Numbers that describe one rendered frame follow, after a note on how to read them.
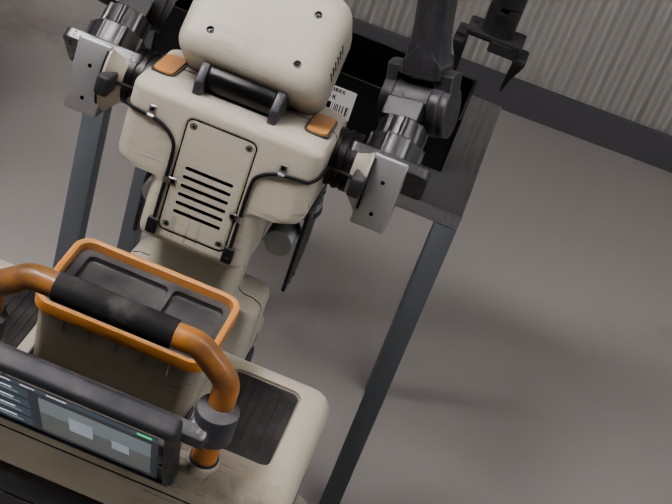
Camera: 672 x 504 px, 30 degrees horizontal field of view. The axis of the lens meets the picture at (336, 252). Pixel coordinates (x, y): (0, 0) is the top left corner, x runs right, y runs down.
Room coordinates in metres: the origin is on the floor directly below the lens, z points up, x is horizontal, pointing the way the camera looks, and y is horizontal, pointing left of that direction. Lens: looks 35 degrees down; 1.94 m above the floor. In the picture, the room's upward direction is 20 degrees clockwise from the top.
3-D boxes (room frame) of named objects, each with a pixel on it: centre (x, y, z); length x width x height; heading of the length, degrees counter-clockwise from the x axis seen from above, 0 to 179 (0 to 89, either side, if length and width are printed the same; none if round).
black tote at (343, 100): (2.06, 0.15, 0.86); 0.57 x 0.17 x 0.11; 86
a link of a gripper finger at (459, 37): (2.03, -0.10, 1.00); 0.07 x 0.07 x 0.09; 86
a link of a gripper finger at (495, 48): (2.03, -0.16, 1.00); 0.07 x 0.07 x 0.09; 86
